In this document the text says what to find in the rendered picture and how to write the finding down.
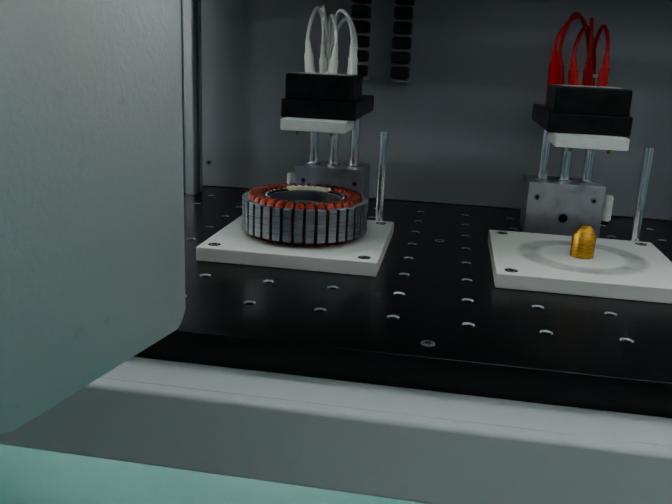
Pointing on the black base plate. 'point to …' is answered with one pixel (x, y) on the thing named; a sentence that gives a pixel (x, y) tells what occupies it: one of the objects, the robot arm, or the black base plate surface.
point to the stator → (304, 214)
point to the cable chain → (392, 38)
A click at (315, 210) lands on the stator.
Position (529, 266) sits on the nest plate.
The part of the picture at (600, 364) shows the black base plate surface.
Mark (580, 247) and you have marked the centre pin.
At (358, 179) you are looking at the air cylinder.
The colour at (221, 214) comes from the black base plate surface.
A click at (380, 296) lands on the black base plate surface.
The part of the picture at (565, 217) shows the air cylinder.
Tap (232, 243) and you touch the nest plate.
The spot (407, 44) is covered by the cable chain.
